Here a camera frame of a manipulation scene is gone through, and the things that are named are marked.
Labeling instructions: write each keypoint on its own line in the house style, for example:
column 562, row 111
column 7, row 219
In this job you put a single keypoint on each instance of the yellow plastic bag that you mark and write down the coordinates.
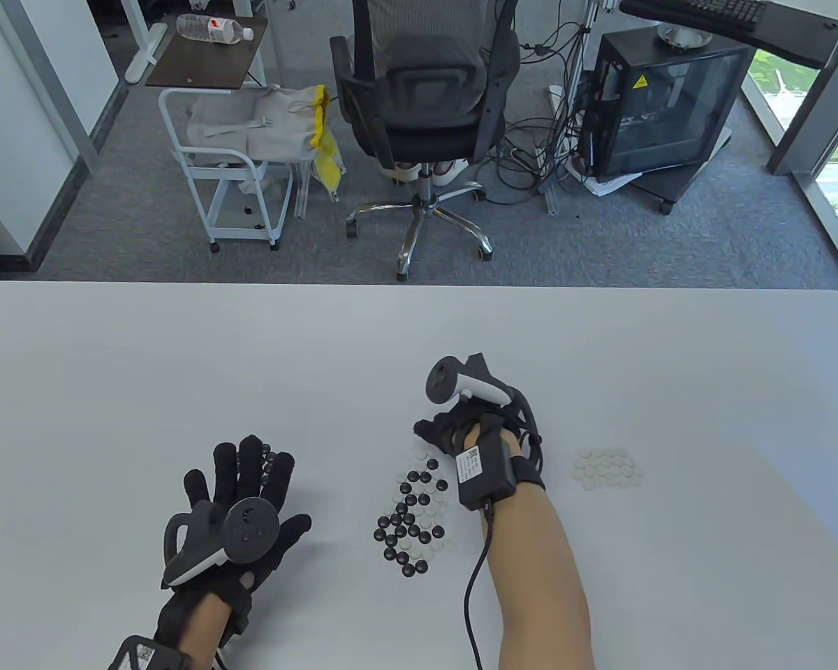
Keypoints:
column 328, row 164

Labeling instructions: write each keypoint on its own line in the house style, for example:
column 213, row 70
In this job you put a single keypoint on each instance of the black mesh office chair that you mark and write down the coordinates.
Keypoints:
column 426, row 139

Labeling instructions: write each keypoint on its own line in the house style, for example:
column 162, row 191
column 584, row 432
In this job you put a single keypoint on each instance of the black boxed wrist camera module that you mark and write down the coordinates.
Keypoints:
column 489, row 474

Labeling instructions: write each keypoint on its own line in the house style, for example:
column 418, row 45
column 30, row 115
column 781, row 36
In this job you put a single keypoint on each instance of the white bowl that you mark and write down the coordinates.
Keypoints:
column 684, row 38

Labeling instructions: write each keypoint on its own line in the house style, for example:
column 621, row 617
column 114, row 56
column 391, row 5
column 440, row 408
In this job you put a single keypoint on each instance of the person's right hand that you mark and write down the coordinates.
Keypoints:
column 447, row 429

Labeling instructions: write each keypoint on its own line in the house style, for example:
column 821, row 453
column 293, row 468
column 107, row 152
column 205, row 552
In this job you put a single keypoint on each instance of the black desk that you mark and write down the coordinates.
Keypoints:
column 789, row 35

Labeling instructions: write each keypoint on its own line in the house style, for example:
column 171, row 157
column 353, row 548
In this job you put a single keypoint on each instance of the group of white go stones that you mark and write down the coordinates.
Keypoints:
column 609, row 467

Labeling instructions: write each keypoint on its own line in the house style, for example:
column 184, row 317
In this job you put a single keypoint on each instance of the small brown side table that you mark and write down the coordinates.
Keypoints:
column 202, row 66

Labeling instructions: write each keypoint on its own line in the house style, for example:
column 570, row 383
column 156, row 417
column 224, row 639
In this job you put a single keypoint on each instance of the black keyboard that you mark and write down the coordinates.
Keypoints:
column 730, row 10

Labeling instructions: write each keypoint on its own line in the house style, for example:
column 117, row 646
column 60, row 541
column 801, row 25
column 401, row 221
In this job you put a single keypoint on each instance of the white metal cart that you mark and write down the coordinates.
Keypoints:
column 237, row 227

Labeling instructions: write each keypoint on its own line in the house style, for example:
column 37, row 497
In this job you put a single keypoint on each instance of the white desk leg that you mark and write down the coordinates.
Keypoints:
column 146, row 56

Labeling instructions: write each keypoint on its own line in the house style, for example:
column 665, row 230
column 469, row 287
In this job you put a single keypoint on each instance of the aluminium profile stand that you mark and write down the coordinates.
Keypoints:
column 553, row 199

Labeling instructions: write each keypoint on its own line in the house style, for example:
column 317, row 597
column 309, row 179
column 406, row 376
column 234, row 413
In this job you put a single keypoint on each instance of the pile of mixed go stones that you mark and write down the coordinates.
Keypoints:
column 422, row 516

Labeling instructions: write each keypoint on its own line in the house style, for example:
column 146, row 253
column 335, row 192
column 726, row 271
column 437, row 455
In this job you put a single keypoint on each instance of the white papers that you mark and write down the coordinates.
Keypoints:
column 607, row 185

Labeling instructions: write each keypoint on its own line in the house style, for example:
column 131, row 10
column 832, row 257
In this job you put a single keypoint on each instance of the person's left hand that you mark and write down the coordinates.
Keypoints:
column 250, row 467

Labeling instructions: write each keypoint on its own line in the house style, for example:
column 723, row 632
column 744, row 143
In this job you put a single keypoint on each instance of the black white hand controller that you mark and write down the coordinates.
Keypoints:
column 250, row 528
column 441, row 380

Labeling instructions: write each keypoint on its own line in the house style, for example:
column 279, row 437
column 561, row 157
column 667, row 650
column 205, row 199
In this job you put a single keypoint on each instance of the group of black go stones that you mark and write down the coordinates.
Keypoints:
column 269, row 460

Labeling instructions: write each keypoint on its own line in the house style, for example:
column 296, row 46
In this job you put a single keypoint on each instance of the grey fabric bag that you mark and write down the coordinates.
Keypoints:
column 279, row 125

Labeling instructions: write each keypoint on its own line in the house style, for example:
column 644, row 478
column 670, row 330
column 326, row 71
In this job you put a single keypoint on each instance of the clear plastic water bottle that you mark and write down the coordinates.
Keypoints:
column 209, row 28

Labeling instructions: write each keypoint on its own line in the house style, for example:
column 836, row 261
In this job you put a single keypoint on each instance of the black computer tower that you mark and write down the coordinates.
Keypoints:
column 670, row 105

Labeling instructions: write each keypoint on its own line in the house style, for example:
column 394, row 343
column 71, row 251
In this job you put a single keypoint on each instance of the person's right forearm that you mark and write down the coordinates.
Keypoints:
column 538, row 593

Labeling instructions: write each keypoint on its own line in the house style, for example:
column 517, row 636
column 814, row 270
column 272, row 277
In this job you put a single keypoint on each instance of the black rolling platform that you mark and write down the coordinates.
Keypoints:
column 670, row 183

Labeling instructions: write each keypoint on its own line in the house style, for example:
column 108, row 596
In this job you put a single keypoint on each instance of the black framed wrist camera module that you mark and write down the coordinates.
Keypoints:
column 146, row 656

